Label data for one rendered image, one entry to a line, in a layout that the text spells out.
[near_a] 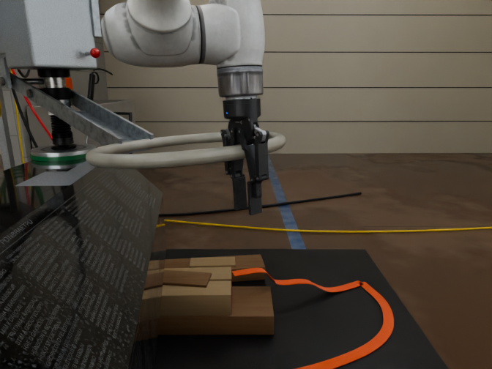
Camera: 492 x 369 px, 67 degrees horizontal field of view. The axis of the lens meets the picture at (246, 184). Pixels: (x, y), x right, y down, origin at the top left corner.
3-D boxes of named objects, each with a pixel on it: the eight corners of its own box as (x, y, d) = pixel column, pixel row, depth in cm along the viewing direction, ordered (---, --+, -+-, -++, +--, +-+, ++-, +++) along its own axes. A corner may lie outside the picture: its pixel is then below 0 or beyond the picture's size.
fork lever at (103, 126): (-4, 85, 134) (-5, 72, 132) (50, 85, 149) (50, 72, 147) (106, 157, 101) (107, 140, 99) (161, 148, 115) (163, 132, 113)
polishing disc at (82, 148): (21, 157, 122) (20, 154, 121) (42, 147, 142) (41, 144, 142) (89, 155, 126) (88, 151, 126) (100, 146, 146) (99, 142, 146)
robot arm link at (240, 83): (244, 70, 78) (245, 99, 80) (207, 70, 73) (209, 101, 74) (272, 66, 71) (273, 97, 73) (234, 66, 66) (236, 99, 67)
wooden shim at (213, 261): (189, 269, 198) (189, 266, 198) (190, 260, 208) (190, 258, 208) (235, 267, 200) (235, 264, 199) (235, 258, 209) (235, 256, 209)
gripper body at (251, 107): (269, 96, 72) (271, 143, 74) (243, 97, 79) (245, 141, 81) (239, 98, 68) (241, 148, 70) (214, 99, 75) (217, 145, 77)
